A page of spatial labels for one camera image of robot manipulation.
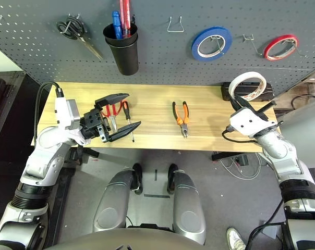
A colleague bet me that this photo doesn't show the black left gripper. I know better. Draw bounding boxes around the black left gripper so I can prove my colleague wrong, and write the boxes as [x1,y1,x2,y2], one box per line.
[80,93,142,143]

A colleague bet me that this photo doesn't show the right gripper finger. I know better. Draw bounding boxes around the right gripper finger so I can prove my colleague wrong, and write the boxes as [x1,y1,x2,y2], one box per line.
[255,100,277,121]
[229,93,255,112]

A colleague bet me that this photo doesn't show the black orange screwdriver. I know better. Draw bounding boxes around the black orange screwdriver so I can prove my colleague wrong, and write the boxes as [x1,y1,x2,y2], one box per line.
[121,101,136,143]

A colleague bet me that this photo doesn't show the red-handled scissors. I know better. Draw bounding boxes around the red-handled scissors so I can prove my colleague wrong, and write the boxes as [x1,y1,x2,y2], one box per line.
[101,99,128,132]

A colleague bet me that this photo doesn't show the white tape roll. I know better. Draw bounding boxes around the white tape roll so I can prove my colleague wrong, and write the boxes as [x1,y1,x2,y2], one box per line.
[228,71,268,103]

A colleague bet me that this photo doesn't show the orange black pliers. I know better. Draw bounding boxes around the orange black pliers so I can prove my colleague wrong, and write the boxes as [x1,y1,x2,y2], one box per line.
[172,101,190,139]

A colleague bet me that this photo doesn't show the grey metal pegboard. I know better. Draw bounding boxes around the grey metal pegboard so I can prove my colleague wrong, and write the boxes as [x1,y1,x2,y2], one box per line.
[0,0,315,97]

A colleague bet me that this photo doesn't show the black flat tool case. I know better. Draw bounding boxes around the black flat tool case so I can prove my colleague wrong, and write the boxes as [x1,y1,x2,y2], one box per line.
[220,81,275,103]

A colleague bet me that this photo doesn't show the light grey chair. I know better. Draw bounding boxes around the light grey chair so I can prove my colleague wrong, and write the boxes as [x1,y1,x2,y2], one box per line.
[275,95,315,170]

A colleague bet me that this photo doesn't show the black outer holder cup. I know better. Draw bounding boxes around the black outer holder cup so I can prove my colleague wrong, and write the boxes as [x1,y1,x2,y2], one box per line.
[105,33,140,77]

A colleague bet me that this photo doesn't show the black holder cup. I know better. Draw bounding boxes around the black holder cup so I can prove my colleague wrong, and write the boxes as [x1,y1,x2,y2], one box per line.
[105,33,140,77]
[102,22,139,46]

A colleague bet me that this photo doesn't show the red tape roll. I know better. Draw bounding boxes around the red tape roll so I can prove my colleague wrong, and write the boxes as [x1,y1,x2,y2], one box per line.
[263,34,300,62]

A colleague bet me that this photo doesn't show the black left robot foot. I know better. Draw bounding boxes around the black left robot foot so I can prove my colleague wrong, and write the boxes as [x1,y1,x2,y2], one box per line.
[131,162,144,196]

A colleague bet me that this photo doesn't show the black robot foot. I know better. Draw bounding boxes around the black robot foot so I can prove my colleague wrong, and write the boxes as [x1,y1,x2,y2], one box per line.
[131,162,144,196]
[166,163,179,195]

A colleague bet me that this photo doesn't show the blue tape roll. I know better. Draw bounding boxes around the blue tape roll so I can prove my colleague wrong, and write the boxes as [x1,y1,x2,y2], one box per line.
[191,26,233,63]

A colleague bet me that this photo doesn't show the black inner holder cup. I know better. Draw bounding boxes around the black inner holder cup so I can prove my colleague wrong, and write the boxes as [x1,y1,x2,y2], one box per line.
[102,22,139,46]

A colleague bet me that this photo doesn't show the black right robot foot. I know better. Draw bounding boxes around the black right robot foot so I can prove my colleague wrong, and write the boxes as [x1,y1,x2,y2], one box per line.
[166,163,179,195]

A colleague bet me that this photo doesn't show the silver left robot leg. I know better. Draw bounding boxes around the silver left robot leg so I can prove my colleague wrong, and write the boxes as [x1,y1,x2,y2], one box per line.
[92,168,135,233]

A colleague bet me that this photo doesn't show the silver robot leg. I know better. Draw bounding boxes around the silver robot leg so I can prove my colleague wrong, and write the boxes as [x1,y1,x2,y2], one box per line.
[92,168,135,233]
[173,169,207,246]

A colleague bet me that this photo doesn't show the long black floor tape strip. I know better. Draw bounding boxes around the long black floor tape strip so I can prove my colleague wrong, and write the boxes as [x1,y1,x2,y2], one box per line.
[143,193,171,199]

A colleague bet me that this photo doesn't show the silver right robot leg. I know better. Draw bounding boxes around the silver right robot leg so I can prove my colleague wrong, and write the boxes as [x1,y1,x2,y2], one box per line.
[173,169,207,246]

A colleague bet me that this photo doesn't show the large black hard case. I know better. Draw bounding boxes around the large black hard case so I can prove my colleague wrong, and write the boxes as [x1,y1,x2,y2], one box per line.
[0,70,27,154]

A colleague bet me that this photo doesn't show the small grey floor box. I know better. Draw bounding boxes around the small grey floor box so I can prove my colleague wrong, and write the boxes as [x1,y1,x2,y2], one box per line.
[261,224,278,239]

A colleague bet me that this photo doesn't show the grey robot torso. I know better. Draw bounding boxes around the grey robot torso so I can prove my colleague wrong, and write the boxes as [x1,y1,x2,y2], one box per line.
[44,227,200,250]

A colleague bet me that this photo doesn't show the white bystander shoe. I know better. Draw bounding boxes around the white bystander shoe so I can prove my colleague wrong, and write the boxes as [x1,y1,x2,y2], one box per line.
[226,227,247,250]

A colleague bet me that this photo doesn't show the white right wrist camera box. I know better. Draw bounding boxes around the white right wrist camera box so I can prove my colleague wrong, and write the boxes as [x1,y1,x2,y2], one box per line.
[228,106,277,139]

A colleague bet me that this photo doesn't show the black looped floor cable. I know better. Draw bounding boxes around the black looped floor cable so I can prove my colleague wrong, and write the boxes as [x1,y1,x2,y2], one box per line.
[290,94,315,110]

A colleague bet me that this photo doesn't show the long wire tape hook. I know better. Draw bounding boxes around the long wire tape hook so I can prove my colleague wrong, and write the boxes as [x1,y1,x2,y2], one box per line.
[241,33,264,58]

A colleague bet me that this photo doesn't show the wire hook holding blue tape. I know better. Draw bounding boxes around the wire hook holding blue tape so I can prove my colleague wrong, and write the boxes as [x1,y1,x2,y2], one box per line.
[210,34,226,56]

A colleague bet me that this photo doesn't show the black-handled scissors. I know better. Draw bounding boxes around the black-handled scissors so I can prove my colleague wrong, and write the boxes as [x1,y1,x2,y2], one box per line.
[56,16,104,60]

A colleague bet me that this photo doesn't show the white floor cables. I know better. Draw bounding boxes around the white floor cables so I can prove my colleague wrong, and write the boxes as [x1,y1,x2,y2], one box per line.
[220,153,263,181]

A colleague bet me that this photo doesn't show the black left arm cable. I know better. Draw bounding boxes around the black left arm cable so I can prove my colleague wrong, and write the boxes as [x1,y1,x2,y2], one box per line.
[33,81,66,147]

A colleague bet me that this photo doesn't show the blue-handled screwdriver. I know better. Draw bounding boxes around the blue-handled screwdriver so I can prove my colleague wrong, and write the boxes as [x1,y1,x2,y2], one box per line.
[111,10,123,40]

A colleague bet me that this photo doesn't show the wire pliers holder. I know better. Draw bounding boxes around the wire pliers holder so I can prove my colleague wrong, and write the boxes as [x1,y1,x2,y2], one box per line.
[166,15,185,33]

